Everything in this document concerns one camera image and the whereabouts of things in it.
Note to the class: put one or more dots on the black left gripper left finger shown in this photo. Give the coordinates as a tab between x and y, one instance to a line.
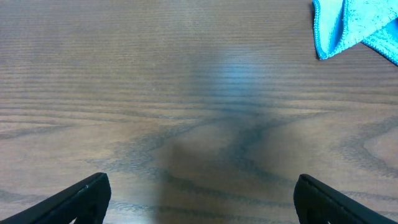
85	202

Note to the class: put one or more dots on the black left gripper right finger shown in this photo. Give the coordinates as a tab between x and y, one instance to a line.
318	203

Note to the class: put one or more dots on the blue microfiber cloth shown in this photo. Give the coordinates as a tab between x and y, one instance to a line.
341	24

